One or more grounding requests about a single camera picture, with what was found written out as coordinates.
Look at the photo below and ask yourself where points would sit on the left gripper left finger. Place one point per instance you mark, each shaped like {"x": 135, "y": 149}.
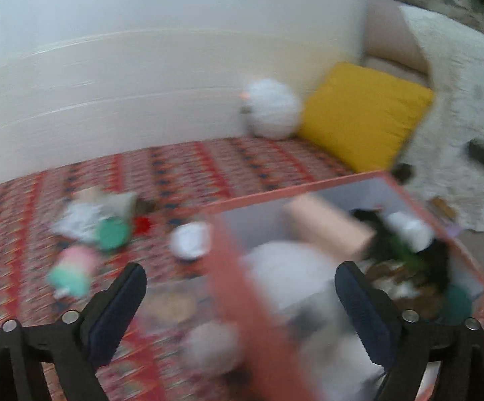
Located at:
{"x": 77, "y": 344}

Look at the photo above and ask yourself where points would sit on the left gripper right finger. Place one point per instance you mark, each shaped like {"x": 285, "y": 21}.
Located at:
{"x": 403, "y": 344}

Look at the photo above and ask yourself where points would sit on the teal tape measure case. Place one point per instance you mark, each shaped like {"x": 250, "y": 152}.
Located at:
{"x": 112, "y": 234}

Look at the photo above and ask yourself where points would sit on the pink cardboard box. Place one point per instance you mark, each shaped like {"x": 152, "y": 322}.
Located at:
{"x": 328, "y": 228}

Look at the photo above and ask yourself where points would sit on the blue rubber bulb toy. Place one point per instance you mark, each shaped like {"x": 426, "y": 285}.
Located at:
{"x": 457, "y": 306}

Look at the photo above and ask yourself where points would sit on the white small bottle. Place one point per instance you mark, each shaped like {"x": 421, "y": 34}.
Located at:
{"x": 413, "y": 231}

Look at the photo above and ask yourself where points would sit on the grey ribbed cup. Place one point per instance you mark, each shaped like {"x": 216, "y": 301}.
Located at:
{"x": 122, "y": 204}

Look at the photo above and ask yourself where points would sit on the brown small box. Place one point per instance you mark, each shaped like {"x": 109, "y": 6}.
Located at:
{"x": 442, "y": 209}

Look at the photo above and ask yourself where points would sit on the white lace cover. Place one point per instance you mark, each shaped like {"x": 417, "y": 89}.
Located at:
{"x": 437, "y": 149}

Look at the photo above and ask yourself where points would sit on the clear bag with biscuit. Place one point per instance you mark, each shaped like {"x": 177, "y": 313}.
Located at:
{"x": 171, "y": 307}

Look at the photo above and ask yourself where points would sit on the patterned red bedspread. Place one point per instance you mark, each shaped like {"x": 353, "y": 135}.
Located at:
{"x": 173, "y": 183}

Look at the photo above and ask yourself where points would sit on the white label paper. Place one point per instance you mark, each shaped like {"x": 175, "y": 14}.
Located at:
{"x": 79, "y": 221}

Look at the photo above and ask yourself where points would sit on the red small clip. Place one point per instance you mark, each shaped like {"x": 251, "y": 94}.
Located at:
{"x": 141, "y": 225}

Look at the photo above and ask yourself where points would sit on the yellow cushion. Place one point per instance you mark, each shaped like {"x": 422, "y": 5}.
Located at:
{"x": 363, "y": 116}

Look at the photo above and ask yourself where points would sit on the white yarn ball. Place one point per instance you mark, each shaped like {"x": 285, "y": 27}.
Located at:
{"x": 213, "y": 348}

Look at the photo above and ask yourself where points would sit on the pink sofa backrest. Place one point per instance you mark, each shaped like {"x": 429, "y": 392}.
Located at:
{"x": 389, "y": 46}

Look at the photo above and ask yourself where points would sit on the white fluffy chick toy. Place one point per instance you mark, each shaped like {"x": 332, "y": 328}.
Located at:
{"x": 271, "y": 109}

